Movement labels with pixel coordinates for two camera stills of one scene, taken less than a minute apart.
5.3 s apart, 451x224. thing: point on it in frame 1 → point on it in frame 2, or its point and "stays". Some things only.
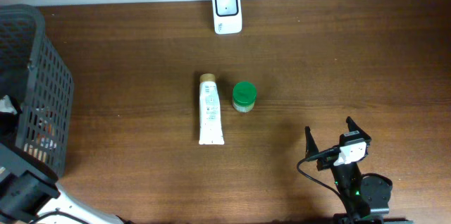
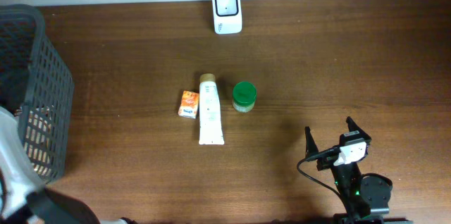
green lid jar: [244, 96] stays
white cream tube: [211, 122] stays
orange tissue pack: [46, 135] → [188, 106]
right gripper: [311, 148] stays
